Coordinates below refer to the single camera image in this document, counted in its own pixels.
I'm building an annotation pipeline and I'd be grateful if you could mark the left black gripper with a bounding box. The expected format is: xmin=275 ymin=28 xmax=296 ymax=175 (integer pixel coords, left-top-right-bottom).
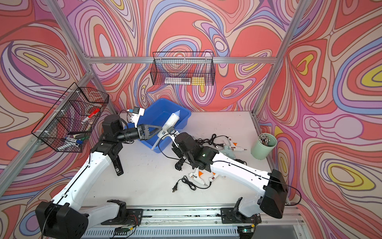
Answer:
xmin=114 ymin=124 xmax=160 ymax=144

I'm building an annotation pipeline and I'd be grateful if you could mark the white glue gun blue trigger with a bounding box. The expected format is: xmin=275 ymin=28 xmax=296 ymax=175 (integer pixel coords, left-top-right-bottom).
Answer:
xmin=151 ymin=110 xmax=180 ymax=150

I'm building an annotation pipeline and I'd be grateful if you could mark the white glue gun orange trigger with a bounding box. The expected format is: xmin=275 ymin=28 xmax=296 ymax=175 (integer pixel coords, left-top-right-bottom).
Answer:
xmin=189 ymin=168 xmax=212 ymax=188

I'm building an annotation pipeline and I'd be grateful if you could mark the mint green glue gun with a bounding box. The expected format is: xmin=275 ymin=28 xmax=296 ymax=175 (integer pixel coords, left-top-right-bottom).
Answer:
xmin=219 ymin=145 xmax=237 ymax=160
xmin=225 ymin=137 xmax=247 ymax=151

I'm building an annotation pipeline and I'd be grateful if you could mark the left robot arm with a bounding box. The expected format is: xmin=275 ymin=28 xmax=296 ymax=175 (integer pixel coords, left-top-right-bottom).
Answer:
xmin=35 ymin=115 xmax=162 ymax=239

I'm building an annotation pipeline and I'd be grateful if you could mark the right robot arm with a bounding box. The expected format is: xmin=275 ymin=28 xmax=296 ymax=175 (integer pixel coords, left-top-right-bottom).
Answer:
xmin=170 ymin=132 xmax=288 ymax=219

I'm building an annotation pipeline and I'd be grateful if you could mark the blue plastic storage box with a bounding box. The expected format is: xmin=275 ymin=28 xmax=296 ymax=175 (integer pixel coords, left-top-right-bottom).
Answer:
xmin=138 ymin=99 xmax=192 ymax=149

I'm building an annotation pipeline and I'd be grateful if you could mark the white box in basket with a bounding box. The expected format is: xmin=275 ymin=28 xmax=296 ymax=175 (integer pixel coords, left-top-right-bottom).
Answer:
xmin=164 ymin=77 xmax=191 ymax=85

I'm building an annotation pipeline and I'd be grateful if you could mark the yellow box in basket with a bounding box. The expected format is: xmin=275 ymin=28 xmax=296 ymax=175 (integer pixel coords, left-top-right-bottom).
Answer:
xmin=191 ymin=77 xmax=206 ymax=86

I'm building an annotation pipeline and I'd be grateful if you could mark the red marker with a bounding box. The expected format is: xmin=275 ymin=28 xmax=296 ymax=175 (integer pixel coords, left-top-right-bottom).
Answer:
xmin=81 ymin=108 xmax=100 ymax=123

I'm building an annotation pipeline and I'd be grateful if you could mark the blue marker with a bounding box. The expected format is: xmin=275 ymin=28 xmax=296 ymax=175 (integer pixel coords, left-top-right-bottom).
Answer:
xmin=63 ymin=137 xmax=83 ymax=144

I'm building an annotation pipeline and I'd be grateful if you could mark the green pen holder cup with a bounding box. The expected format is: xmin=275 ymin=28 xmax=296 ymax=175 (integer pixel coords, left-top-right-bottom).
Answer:
xmin=251 ymin=133 xmax=278 ymax=159

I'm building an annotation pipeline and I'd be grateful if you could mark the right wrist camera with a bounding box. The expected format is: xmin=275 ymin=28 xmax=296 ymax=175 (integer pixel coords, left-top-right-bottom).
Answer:
xmin=167 ymin=126 xmax=177 ymax=135

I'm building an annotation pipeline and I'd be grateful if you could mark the aluminium front rail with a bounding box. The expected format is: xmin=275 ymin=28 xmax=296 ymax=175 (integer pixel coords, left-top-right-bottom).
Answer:
xmin=81 ymin=206 xmax=311 ymax=239

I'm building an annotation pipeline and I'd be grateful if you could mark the back wire basket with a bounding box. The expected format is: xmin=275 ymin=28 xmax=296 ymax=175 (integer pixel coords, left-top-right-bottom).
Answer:
xmin=150 ymin=51 xmax=215 ymax=86

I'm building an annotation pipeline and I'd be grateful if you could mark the wire basket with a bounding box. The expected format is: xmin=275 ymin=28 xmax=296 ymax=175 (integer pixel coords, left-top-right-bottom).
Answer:
xmin=31 ymin=83 xmax=109 ymax=153
xmin=150 ymin=51 xmax=215 ymax=86

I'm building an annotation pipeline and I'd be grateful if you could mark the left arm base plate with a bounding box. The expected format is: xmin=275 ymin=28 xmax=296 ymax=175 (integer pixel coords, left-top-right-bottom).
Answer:
xmin=101 ymin=209 xmax=143 ymax=226

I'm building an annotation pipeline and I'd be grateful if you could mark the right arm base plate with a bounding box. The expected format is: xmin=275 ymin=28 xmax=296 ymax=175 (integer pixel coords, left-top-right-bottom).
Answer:
xmin=216 ymin=208 xmax=262 ymax=225

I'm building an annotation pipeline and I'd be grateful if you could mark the left wire basket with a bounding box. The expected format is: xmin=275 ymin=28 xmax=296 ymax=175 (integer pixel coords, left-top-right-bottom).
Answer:
xmin=31 ymin=83 xmax=109 ymax=153

